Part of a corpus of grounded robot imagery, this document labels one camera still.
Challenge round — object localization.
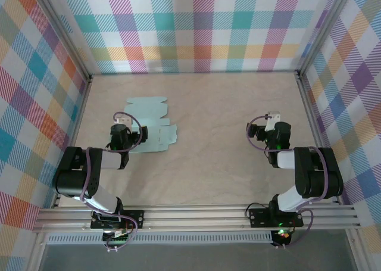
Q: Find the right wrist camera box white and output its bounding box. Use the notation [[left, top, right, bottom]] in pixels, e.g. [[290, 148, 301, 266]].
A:
[[264, 111, 282, 132]]

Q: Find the light blue paper box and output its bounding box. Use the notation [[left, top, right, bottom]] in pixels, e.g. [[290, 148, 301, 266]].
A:
[[120, 96, 179, 154]]

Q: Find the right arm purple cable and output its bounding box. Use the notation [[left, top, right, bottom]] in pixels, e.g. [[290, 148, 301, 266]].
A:
[[245, 113, 330, 250]]

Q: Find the grey slotted cable duct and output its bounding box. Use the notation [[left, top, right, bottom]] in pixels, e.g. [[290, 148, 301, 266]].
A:
[[44, 233, 274, 245]]

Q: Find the green terminal circuit board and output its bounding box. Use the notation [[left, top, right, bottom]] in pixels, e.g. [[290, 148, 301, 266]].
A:
[[102, 228, 133, 244]]

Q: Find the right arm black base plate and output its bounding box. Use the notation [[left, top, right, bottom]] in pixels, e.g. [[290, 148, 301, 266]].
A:
[[248, 207, 304, 228]]

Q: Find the aluminium frame leg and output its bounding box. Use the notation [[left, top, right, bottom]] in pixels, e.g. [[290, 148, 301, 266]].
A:
[[345, 232, 368, 271], [26, 232, 48, 271]]

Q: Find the aluminium table side rail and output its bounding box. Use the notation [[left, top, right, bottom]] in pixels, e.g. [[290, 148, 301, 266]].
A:
[[296, 73, 342, 205], [52, 74, 93, 209]]

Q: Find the long aluminium mounting rail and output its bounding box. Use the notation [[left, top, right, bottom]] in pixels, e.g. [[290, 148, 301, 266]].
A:
[[32, 204, 363, 233]]

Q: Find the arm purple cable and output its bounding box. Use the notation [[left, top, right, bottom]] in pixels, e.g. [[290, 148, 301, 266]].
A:
[[80, 111, 143, 253], [245, 113, 330, 250]]

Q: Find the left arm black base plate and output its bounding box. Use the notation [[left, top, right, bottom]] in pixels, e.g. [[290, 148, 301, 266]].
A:
[[90, 210, 145, 230]]

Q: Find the circuit board with lit LEDs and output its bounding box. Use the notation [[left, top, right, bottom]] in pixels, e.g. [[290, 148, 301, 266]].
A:
[[272, 228, 294, 248]]

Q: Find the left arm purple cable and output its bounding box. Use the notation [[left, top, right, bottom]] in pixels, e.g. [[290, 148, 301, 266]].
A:
[[80, 111, 143, 253]]

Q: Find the aluminium frame post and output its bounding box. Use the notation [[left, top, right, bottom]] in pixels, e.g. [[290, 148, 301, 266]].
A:
[[34, 0, 93, 81], [296, 0, 358, 77]]

